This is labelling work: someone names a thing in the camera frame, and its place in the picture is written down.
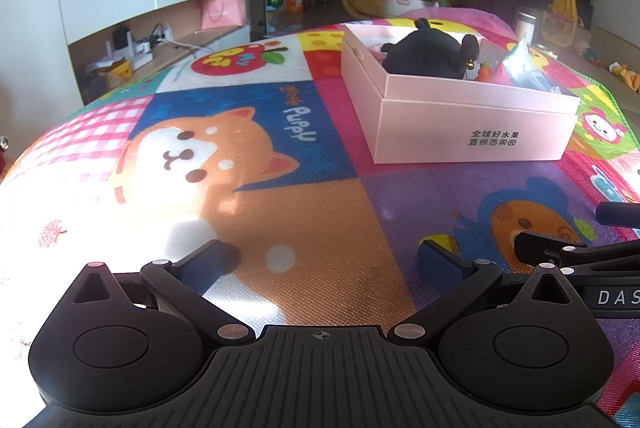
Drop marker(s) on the blue tissue pack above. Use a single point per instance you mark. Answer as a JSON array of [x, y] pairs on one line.
[[520, 63]]

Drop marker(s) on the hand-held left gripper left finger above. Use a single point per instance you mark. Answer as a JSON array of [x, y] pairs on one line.
[[207, 263]]

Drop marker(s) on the pink blanket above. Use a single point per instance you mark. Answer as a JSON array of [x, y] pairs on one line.
[[480, 16]]

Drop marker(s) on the watermelon pattern ball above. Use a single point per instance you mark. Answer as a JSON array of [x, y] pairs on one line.
[[275, 1]]

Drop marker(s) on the small yellow toy figure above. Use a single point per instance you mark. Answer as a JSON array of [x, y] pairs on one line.
[[625, 74]]

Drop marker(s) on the yellow shelf toy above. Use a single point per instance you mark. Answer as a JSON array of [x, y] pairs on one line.
[[119, 71]]

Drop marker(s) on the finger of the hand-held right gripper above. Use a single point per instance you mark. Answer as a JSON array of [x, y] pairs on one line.
[[605, 270], [540, 245]]

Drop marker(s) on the pink gift bag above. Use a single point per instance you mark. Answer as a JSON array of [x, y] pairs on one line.
[[222, 13]]

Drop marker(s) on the black plush toy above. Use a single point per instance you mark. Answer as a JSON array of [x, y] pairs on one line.
[[425, 53]]

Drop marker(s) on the yellow cartoon bag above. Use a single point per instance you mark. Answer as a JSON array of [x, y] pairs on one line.
[[562, 18]]

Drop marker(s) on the pink cardboard box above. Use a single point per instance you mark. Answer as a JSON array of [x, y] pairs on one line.
[[450, 118]]

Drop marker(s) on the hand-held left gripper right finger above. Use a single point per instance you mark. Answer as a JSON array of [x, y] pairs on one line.
[[440, 265]]

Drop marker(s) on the white thermos cup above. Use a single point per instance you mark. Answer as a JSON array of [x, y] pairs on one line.
[[526, 28]]

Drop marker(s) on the colourful cartoon play mat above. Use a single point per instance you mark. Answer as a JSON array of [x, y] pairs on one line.
[[310, 208]]

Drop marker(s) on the small orange toy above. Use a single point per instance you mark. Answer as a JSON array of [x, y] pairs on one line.
[[483, 72]]

